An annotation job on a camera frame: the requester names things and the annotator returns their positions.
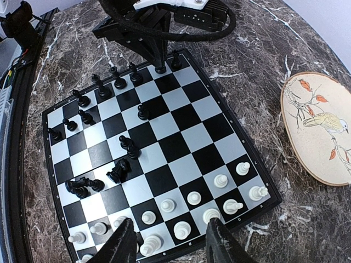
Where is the black front rail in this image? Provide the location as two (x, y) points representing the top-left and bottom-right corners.
(5, 8), (58, 262)

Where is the white bishop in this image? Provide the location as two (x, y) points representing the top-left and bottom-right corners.
(202, 208), (221, 224)

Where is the white knight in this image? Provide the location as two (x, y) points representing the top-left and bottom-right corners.
(223, 199), (244, 215)

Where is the white queen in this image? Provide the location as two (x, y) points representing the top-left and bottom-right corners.
(173, 221), (191, 240)

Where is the fallen black knight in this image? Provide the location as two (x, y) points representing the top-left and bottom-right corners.
(106, 158), (130, 184)

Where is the black queen standing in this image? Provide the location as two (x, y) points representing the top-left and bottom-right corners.
(91, 74), (111, 99)

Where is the white king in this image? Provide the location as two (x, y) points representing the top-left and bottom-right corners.
(139, 235), (163, 256)

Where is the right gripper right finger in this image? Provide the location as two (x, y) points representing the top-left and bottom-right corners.
(206, 218), (254, 263)

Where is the white rook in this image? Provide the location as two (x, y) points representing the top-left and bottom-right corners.
(249, 186), (268, 201)

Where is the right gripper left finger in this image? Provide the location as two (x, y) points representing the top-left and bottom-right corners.
(92, 218), (137, 263)

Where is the white slotted cable duct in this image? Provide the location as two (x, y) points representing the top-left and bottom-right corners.
(1, 86), (13, 262)

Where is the black bishop standing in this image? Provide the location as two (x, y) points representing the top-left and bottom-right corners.
(72, 89), (90, 107)

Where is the black king standing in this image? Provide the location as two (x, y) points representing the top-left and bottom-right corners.
(109, 66), (127, 90)

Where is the ceramic bird plate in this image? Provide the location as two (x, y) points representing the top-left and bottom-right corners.
(280, 72), (350, 186)

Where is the white pawn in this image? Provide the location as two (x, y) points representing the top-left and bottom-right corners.
(68, 232), (86, 244)
(160, 198), (176, 213)
(141, 210), (156, 225)
(236, 162), (251, 176)
(114, 216), (127, 228)
(213, 174), (228, 188)
(89, 222), (108, 235)
(187, 191), (202, 205)

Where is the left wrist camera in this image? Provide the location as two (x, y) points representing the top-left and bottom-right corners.
(133, 0), (228, 30)

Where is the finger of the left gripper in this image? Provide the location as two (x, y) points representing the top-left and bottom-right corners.
(149, 41), (168, 73)

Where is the black and grey chessboard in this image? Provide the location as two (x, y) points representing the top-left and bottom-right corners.
(42, 50), (281, 262)

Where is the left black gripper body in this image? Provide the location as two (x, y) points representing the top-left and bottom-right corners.
(93, 7), (171, 59)

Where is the black chess piece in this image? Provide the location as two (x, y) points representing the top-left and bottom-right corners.
(171, 50), (182, 70)

